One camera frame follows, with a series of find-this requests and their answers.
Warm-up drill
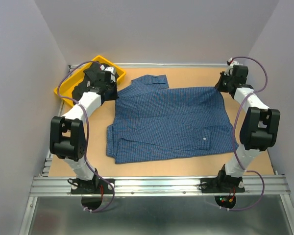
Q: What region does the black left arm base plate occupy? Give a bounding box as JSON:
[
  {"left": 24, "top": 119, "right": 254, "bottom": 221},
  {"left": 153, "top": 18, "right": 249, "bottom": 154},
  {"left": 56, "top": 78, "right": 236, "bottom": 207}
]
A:
[{"left": 67, "top": 178, "right": 115, "bottom": 195}]

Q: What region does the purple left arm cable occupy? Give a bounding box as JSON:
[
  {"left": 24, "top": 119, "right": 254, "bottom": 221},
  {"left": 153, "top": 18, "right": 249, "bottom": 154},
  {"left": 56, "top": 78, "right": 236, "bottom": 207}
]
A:
[{"left": 56, "top": 61, "right": 116, "bottom": 213}]

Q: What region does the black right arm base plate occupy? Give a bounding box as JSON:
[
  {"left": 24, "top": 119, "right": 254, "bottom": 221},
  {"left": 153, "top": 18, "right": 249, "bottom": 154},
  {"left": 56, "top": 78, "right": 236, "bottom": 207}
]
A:
[{"left": 198, "top": 177, "right": 245, "bottom": 193}]

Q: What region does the aluminium back rail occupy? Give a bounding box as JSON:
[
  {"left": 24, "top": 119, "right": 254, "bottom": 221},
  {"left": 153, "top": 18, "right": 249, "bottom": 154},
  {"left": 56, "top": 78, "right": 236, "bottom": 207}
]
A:
[{"left": 69, "top": 63, "right": 243, "bottom": 69}]

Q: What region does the blue plaid long sleeve shirt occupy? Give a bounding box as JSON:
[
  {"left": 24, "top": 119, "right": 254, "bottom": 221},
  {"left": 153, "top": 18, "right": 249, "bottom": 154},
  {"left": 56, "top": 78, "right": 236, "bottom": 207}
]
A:
[{"left": 106, "top": 75, "right": 238, "bottom": 164}]

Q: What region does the black striped shirt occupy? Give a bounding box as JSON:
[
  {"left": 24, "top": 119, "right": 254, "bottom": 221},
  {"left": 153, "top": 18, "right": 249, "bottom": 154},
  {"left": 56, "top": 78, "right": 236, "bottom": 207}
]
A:
[{"left": 72, "top": 62, "right": 117, "bottom": 103}]

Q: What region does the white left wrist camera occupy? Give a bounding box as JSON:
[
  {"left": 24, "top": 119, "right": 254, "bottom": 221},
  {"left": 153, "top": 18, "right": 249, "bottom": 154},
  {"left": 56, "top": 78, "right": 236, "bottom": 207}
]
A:
[{"left": 100, "top": 65, "right": 116, "bottom": 75}]

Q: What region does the yellow plastic bin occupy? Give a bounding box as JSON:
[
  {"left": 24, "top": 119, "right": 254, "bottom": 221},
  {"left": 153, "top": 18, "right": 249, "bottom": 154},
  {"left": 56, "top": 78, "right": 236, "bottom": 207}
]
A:
[{"left": 54, "top": 55, "right": 126, "bottom": 98}]

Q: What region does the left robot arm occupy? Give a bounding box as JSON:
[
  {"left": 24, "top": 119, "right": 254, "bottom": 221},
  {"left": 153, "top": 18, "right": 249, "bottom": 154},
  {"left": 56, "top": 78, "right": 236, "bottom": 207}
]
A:
[{"left": 49, "top": 62, "right": 118, "bottom": 194}]

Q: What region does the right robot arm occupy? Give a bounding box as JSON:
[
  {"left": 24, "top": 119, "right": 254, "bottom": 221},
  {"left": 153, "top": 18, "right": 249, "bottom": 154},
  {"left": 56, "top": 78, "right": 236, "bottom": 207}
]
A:
[{"left": 212, "top": 61, "right": 280, "bottom": 193}]

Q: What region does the aluminium front rail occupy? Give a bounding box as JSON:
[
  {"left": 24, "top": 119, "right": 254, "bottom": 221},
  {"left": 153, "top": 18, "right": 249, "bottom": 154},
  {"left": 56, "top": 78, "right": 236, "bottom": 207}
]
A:
[{"left": 30, "top": 175, "right": 291, "bottom": 197}]

